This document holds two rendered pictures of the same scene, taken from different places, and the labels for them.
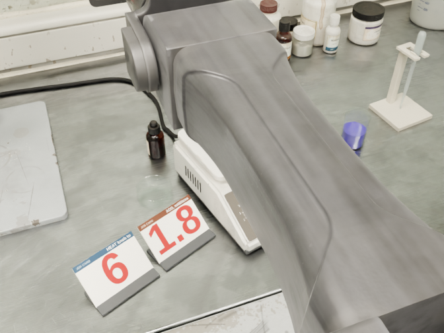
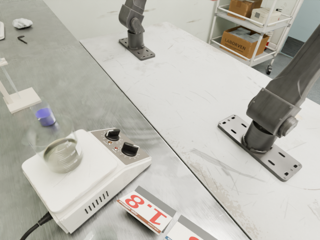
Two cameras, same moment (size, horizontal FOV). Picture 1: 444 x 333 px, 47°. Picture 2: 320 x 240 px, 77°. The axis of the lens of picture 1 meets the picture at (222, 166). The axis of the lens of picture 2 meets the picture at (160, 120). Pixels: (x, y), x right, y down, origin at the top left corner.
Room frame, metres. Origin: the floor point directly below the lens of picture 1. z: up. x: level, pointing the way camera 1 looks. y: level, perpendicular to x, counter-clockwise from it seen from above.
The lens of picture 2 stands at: (0.48, 0.21, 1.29)
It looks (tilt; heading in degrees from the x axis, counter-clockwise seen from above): 45 degrees down; 255
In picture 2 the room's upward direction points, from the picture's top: 3 degrees clockwise
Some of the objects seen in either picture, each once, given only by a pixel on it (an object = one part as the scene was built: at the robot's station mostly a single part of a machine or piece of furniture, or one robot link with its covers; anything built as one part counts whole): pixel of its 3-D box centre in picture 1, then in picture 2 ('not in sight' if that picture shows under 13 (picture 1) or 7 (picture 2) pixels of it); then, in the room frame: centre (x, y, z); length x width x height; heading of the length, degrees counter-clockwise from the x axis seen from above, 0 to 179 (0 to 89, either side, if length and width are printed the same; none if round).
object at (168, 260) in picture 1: (177, 231); (147, 206); (0.45, 0.06, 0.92); 0.09 x 0.06 x 0.04; 132
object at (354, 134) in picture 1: (354, 129); (44, 113); (0.66, -0.22, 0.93); 0.04 x 0.04 x 0.06
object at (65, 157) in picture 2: not in sight; (57, 147); (0.58, -0.02, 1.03); 0.07 x 0.06 x 0.08; 32
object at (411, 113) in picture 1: (408, 84); (12, 82); (0.75, -0.33, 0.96); 0.08 x 0.08 x 0.13; 28
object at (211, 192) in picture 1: (239, 172); (89, 169); (0.55, -0.03, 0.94); 0.22 x 0.13 x 0.08; 33
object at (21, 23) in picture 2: not in sight; (22, 23); (0.86, -0.91, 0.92); 0.08 x 0.08 x 0.04; 15
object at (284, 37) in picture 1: (283, 40); not in sight; (0.93, -0.12, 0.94); 0.04 x 0.04 x 0.09
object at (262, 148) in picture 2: not in sight; (261, 134); (0.16, -0.04, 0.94); 0.20 x 0.07 x 0.08; 110
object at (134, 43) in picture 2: not in sight; (135, 39); (0.37, -0.60, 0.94); 0.20 x 0.07 x 0.08; 110
